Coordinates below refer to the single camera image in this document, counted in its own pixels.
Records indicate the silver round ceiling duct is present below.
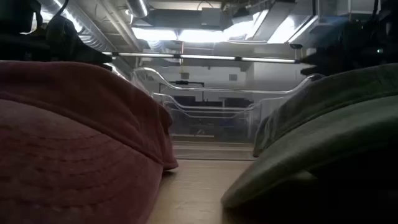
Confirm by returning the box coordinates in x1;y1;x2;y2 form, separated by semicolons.
126;0;150;19

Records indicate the long white light bar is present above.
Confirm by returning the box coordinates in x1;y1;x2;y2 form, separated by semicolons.
102;51;300;65

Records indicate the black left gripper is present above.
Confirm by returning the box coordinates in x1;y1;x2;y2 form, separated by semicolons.
43;14;113;68

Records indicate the clear plastic bin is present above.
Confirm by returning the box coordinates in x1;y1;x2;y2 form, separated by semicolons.
152;92;262;144
131;67;325;161

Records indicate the olive green cap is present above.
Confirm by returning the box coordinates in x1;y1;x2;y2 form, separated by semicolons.
221;63;398;224

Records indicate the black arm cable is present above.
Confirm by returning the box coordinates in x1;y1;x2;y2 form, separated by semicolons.
53;0;70;18

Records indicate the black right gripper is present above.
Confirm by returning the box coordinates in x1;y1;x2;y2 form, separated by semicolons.
300;18;398;77

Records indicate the dark red cap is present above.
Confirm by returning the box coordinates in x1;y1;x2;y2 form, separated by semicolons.
0;60;179;224

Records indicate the silver corrugated ceiling duct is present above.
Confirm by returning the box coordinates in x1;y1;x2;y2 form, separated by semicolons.
39;0;116;53

